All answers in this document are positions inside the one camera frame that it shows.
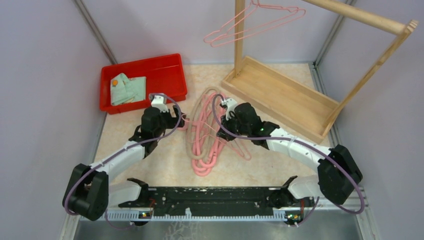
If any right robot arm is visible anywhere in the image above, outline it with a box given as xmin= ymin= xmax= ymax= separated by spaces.
xmin=216 ymin=98 xmax=363 ymax=206

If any red plastic bin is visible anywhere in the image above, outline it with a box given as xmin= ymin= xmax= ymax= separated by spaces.
xmin=99 ymin=53 xmax=188 ymax=115

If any beige thick hanger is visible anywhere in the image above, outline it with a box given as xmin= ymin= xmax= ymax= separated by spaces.
xmin=185 ymin=86 xmax=222 ymax=160

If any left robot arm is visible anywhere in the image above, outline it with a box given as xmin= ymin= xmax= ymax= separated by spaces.
xmin=62 ymin=103 xmax=185 ymax=221

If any thick pink hanger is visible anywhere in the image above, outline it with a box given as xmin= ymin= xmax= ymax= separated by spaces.
xmin=190 ymin=96 xmax=229 ymax=173
xmin=192 ymin=99 xmax=229 ymax=168
xmin=177 ymin=91 xmax=233 ymax=177

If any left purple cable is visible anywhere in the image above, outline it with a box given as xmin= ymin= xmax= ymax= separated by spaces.
xmin=63 ymin=93 xmax=183 ymax=230

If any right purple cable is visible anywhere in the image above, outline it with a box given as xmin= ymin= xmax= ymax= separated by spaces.
xmin=211 ymin=94 xmax=366 ymax=228

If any wooden hanger rack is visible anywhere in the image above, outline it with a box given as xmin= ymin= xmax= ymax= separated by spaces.
xmin=221 ymin=0 xmax=419 ymax=143

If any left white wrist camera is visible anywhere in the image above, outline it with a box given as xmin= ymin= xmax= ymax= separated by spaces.
xmin=149 ymin=94 xmax=169 ymax=113

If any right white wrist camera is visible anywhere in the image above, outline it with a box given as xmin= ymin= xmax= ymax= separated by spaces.
xmin=220 ymin=97 xmax=238 ymax=120

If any purple cable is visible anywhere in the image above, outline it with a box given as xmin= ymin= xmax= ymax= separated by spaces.
xmin=211 ymin=94 xmax=366 ymax=228
xmin=63 ymin=93 xmax=183 ymax=230

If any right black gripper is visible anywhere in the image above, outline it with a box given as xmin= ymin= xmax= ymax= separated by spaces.
xmin=216 ymin=111 xmax=251 ymax=142

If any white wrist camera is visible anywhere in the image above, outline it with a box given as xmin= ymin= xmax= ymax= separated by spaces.
xmin=220 ymin=97 xmax=238 ymax=120
xmin=149 ymin=94 xmax=169 ymax=113

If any thin pink wire hanger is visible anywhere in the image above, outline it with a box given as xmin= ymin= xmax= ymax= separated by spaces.
xmin=180 ymin=120 xmax=252 ymax=161
xmin=187 ymin=112 xmax=246 ymax=157
xmin=203 ymin=0 xmax=307 ymax=48

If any green folded cloth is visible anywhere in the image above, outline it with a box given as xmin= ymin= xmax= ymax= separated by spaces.
xmin=110 ymin=73 xmax=147 ymax=106

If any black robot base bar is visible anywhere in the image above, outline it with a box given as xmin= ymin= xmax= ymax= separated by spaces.
xmin=118 ymin=177 xmax=317 ymax=227

